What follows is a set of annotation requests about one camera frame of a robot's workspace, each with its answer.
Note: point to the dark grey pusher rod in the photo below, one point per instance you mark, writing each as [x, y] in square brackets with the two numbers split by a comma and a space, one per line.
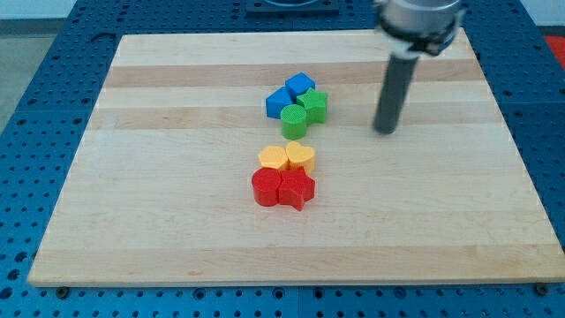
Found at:
[393, 93]

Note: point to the yellow heart block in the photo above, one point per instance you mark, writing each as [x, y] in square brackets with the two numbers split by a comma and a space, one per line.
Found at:
[300, 156]

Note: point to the yellow hexagon block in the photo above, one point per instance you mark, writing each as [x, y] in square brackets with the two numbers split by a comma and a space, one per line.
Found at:
[274, 157]

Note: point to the green star block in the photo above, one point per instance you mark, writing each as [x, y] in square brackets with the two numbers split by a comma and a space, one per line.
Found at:
[315, 104]

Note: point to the blue cube block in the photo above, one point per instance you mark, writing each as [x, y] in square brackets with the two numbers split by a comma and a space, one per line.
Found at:
[298, 84]

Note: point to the green cylinder block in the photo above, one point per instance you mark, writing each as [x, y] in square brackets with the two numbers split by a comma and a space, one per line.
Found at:
[293, 122]

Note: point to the blue triangle block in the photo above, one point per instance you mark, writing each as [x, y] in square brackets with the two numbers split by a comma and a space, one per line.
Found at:
[277, 101]

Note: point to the red star block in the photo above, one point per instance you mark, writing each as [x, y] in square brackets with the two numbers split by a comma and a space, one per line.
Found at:
[296, 188]

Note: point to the red cylinder block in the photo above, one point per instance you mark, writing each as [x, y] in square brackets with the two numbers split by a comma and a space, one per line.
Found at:
[265, 185]

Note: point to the wooden board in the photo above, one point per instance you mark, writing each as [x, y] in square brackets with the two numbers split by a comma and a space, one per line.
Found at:
[159, 192]

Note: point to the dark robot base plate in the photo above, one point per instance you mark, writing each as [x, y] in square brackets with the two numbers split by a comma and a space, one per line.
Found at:
[260, 7]

